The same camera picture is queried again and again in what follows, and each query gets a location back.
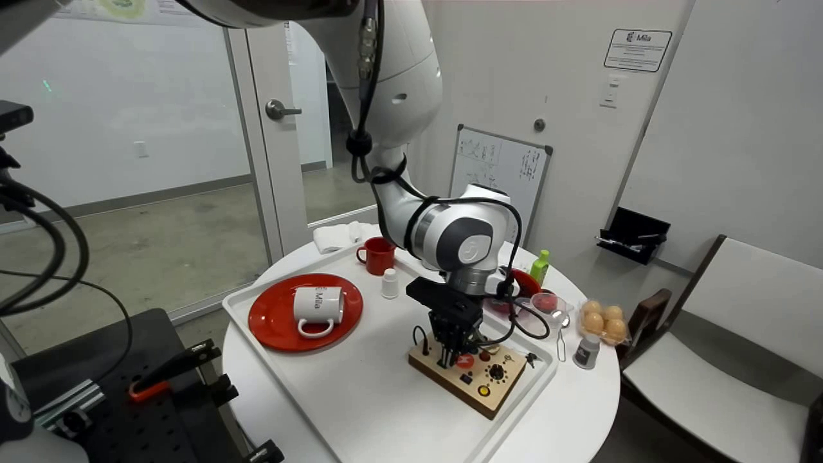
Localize pink small cup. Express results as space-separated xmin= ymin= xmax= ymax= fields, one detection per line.
xmin=527 ymin=287 xmax=561 ymax=316

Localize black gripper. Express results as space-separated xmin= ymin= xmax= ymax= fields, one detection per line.
xmin=424 ymin=286 xmax=489 ymax=359

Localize black open box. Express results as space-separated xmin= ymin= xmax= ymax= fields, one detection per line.
xmin=597 ymin=202 xmax=674 ymax=264

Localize orange handled black clamp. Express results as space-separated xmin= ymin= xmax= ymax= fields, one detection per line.
xmin=125 ymin=337 xmax=223 ymax=407

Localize thick black looped cable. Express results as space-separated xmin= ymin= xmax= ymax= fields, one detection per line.
xmin=0 ymin=178 xmax=92 ymax=318

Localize thin black cable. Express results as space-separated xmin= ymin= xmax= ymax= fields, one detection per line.
xmin=0 ymin=268 xmax=136 ymax=368

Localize small grey container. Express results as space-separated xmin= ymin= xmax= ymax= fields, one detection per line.
xmin=572 ymin=334 xmax=601 ymax=372

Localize green bottle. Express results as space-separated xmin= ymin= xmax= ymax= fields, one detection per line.
xmin=527 ymin=246 xmax=552 ymax=287

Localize black camera on stand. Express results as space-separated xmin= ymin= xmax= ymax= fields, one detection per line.
xmin=0 ymin=100 xmax=38 ymax=138

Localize red bowl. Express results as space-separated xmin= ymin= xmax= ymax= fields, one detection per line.
xmin=511 ymin=268 xmax=546 ymax=301

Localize white paper wall sign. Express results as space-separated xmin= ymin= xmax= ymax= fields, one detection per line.
xmin=601 ymin=25 xmax=677 ymax=75

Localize white plastic tray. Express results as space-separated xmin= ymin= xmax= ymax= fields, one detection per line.
xmin=218 ymin=246 xmax=561 ymax=463

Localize red round plate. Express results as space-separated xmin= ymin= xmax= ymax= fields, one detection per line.
xmin=245 ymin=270 xmax=365 ymax=354

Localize red mug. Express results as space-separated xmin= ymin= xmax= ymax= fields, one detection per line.
xmin=352 ymin=237 xmax=399 ymax=278

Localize white whiteboard black frame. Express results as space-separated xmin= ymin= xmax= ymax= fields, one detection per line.
xmin=447 ymin=122 xmax=556 ymax=251

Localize clear plastic spoon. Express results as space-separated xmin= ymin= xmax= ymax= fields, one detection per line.
xmin=551 ymin=305 xmax=574 ymax=364

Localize small white bottle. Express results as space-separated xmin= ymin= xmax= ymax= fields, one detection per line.
xmin=381 ymin=264 xmax=401 ymax=304

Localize white mug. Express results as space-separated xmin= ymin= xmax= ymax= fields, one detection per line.
xmin=291 ymin=286 xmax=348 ymax=340

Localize silver door handle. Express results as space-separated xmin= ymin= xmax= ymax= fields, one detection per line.
xmin=262 ymin=98 xmax=305 ymax=122

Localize black perforated breadboard table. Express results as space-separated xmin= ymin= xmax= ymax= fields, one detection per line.
xmin=11 ymin=305 xmax=285 ymax=463

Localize silver aluminium extrusion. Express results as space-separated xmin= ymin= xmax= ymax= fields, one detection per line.
xmin=30 ymin=376 xmax=109 ymax=432

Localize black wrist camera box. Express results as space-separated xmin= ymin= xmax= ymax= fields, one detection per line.
xmin=404 ymin=274 xmax=457 ymax=311

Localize wooden toy button board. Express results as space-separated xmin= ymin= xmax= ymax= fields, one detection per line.
xmin=407 ymin=328 xmax=530 ymax=421

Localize white framed glass door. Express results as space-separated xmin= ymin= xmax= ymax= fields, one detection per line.
xmin=223 ymin=19 xmax=335 ymax=264

